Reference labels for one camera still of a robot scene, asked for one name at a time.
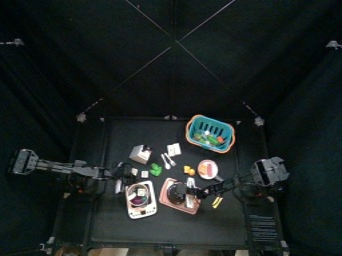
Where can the black pot lid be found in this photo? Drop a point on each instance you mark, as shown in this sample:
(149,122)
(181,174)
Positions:
(175,192)

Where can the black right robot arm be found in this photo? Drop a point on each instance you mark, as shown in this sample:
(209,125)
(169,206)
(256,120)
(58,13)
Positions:
(262,173)

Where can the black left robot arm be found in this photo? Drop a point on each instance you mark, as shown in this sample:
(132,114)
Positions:
(53,166)

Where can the silver toy pot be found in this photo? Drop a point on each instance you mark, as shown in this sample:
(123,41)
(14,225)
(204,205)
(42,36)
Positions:
(139,196)

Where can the small white cube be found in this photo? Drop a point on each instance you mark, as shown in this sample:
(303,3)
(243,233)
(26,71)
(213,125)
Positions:
(133,171)
(144,174)

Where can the white toy spatula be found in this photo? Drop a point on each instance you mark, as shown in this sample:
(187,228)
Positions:
(189,182)

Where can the grey toy toaster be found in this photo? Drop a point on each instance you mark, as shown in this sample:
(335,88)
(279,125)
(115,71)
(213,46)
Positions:
(139,154)

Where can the yellow toy tongs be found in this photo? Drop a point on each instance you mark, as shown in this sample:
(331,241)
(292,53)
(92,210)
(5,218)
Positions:
(216,202)

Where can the orange toy fruit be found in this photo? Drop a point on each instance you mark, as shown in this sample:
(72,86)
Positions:
(191,172)

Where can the pink toy stove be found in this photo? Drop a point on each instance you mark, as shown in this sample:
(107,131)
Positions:
(168,204)

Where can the green toy leaf vegetable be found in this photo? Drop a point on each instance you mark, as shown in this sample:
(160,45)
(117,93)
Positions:
(155,170)

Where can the yellow toy cheese piece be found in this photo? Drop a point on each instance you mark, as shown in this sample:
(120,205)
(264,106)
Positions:
(185,169)

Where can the toy frying pan with food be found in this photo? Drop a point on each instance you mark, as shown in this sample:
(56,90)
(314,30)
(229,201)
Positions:
(207,169)

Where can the white plastic spoon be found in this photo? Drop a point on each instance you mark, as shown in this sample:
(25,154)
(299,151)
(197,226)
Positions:
(164,161)

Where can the white plastic fork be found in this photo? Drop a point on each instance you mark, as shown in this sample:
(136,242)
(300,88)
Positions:
(169,159)

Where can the small white card box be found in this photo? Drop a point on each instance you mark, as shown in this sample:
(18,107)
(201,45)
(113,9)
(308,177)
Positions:
(173,149)

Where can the orange toy carrot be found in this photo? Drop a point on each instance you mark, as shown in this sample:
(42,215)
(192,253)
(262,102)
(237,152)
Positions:
(220,139)

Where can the white toy egg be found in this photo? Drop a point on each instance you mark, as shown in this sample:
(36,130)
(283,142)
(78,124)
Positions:
(207,132)

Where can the white printed label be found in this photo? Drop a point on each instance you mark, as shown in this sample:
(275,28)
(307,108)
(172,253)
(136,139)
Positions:
(262,230)

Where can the teal basket with orange rim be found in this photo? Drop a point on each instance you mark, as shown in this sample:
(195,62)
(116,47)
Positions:
(195,125)

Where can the grey frame corner bracket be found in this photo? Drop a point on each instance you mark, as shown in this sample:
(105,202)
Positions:
(259,120)
(16,42)
(169,117)
(80,117)
(332,44)

